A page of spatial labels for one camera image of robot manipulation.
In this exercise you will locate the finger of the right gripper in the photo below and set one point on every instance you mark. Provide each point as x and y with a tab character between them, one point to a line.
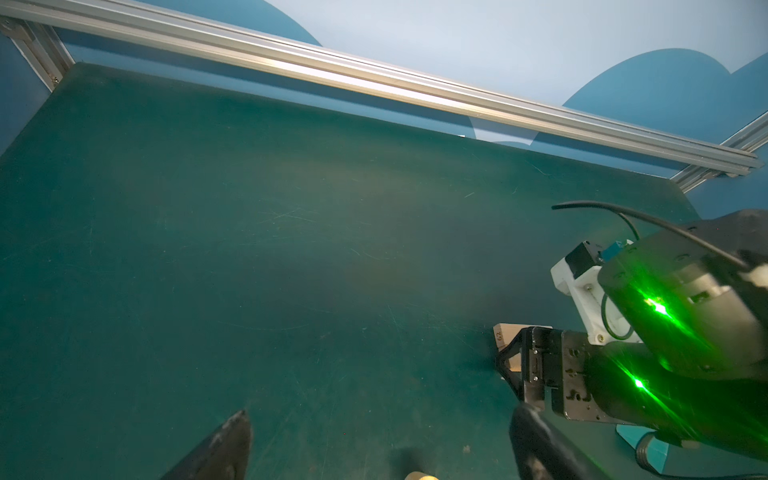
508	363

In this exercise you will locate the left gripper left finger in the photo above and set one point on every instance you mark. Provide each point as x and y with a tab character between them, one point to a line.
224	454

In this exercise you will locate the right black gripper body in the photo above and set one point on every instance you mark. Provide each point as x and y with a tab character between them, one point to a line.
553	373

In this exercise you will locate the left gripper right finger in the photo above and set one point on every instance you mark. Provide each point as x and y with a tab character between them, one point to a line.
543	452

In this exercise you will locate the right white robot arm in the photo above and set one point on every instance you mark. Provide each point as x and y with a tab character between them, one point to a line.
674	338

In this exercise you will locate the teal house-shaped block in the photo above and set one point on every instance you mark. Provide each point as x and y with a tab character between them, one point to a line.
650	453

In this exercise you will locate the small wood cylinder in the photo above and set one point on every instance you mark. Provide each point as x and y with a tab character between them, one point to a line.
417	475

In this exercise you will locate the right aluminium frame post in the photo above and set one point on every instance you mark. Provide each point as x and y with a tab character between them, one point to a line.
734	157

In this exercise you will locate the aluminium frame post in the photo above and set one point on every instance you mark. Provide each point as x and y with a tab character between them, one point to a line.
734	157
41	47

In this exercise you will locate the back aluminium frame rail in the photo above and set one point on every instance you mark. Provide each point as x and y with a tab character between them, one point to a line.
164	29

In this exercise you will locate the left aluminium frame post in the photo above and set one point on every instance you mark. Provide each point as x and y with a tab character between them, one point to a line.
41	47

